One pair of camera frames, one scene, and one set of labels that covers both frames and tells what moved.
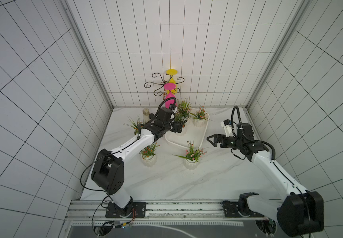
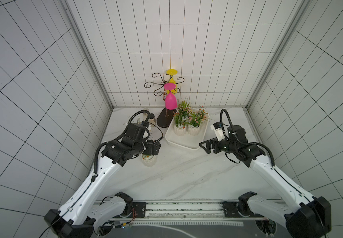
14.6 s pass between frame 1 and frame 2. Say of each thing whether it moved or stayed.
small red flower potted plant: stayed
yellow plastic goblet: stayed
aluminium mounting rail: stayed
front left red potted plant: stayed
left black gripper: moved
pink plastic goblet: stayed
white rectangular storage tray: stayed
